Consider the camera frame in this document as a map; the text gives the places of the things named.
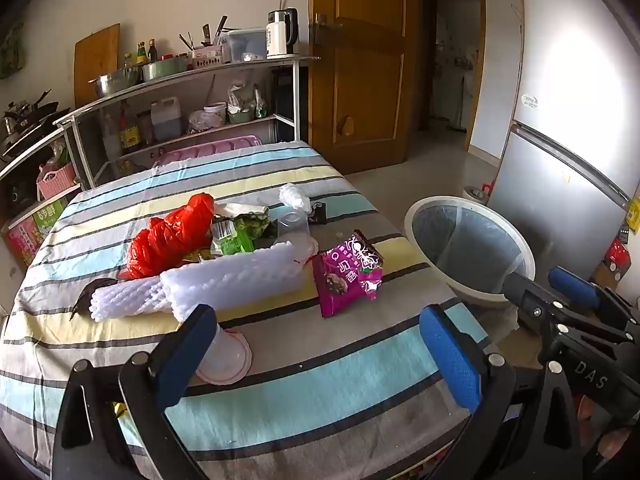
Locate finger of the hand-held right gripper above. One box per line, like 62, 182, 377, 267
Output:
547, 266, 640, 333
501, 271, 626, 346

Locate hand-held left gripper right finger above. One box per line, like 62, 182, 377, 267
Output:
419, 304, 591, 480

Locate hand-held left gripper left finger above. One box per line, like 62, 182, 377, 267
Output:
50, 304, 218, 480

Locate white trash bin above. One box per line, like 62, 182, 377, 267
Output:
404, 195, 536, 308

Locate large white foam net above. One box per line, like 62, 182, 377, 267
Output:
160, 240, 318, 323

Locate red plastic bag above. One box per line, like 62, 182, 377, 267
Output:
122, 192, 218, 281

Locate green snack packet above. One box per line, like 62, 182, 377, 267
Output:
210, 212, 273, 258

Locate white plastic cup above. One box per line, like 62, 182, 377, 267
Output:
195, 322, 253, 386

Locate rolled white foam net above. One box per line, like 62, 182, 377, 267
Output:
89, 277, 173, 322

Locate silver refrigerator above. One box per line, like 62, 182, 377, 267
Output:
487, 0, 640, 286

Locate small white pot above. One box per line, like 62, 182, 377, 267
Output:
462, 185, 493, 206

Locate striped tablecloth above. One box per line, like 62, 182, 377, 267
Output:
0, 141, 506, 480

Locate dark crumpled wrapper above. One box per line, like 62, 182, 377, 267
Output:
70, 277, 118, 321

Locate purple snack packet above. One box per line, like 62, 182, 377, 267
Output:
311, 230, 386, 318

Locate clear plastic cup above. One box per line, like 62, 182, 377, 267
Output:
272, 210, 313, 246

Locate white plastic bag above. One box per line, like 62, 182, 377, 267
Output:
278, 183, 313, 213

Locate colourful cardboard box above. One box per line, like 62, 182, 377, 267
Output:
2, 199, 68, 268

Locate pink woven basket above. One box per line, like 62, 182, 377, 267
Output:
36, 162, 77, 200

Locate yellow label sauce bottle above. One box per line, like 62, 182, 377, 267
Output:
118, 100, 141, 153

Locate clear plastic bottle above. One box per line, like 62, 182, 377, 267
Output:
102, 112, 121, 158

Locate plastic oil jug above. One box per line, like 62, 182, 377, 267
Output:
150, 99, 182, 142

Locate crumpled clear plastic bag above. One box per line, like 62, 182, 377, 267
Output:
187, 110, 221, 133

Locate white side shelf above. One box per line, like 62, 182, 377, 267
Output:
0, 125, 81, 241

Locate wooden door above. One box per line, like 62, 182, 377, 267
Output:
307, 0, 423, 176

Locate white food bag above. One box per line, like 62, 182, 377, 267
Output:
227, 84, 256, 113

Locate black frying pan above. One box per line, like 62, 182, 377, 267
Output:
2, 89, 61, 146

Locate steel bowl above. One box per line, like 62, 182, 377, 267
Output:
89, 66, 143, 99

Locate white metal shelf rack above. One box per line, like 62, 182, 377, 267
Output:
52, 55, 321, 191

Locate green basin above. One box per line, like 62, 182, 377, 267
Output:
141, 56, 188, 82

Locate pink utensil basket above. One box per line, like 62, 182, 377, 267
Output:
190, 46, 223, 70

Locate clear plastic storage box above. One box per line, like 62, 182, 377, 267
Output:
220, 27, 268, 63

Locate wooden cutting board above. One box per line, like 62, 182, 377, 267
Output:
74, 23, 121, 108

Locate white electric kettle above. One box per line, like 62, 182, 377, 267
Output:
265, 7, 301, 59

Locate hanging green cloth bag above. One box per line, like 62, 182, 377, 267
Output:
0, 22, 26, 81

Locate metal door handle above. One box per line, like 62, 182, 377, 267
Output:
312, 12, 343, 43

